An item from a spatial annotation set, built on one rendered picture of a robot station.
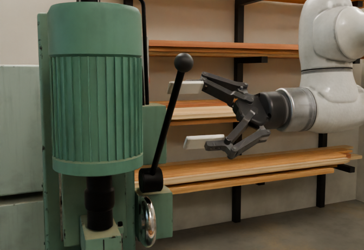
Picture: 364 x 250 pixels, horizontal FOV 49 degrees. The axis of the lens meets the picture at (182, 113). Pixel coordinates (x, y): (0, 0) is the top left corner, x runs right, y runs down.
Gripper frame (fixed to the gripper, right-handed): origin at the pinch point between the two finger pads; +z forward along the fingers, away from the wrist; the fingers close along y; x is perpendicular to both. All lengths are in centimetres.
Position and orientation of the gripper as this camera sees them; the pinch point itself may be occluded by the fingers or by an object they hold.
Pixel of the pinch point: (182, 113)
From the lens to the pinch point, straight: 73.3
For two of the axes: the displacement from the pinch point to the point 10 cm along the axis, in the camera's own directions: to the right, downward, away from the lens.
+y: -2.3, -7.4, 6.3
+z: -9.5, 0.3, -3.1
